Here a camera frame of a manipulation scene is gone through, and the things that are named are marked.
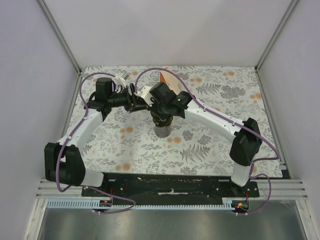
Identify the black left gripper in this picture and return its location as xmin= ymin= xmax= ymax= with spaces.
xmin=108 ymin=83 xmax=149 ymax=114

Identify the green glass coffee dripper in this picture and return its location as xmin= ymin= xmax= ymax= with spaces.
xmin=150 ymin=112 xmax=173 ymax=128

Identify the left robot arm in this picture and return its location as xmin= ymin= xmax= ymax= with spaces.
xmin=44 ymin=75 xmax=152 ymax=197

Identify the orange coffee filter box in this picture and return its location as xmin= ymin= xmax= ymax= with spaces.
xmin=160 ymin=70 xmax=181 ymax=95

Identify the floral patterned tablecloth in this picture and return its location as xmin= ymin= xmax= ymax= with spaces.
xmin=81 ymin=66 xmax=283 ymax=178

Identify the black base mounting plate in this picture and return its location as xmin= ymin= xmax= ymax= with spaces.
xmin=81 ymin=171 xmax=260 ymax=204

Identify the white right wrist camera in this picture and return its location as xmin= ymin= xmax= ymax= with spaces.
xmin=135 ymin=86 xmax=153 ymax=107

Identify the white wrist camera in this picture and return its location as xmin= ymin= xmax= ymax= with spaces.
xmin=135 ymin=86 xmax=153 ymax=107
xmin=114 ymin=72 xmax=129 ymax=87

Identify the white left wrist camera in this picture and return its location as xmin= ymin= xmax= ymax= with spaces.
xmin=114 ymin=72 xmax=129 ymax=87

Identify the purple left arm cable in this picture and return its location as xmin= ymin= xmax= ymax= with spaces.
xmin=56 ymin=72 xmax=137 ymax=215

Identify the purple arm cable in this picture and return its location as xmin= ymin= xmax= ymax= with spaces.
xmin=134 ymin=67 xmax=280 ymax=216
xmin=56 ymin=72 xmax=137 ymax=215

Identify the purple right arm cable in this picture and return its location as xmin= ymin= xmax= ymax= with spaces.
xmin=134 ymin=67 xmax=280 ymax=216

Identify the light blue cable duct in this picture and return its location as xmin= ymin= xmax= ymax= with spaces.
xmin=46 ymin=198 xmax=237 ymax=210

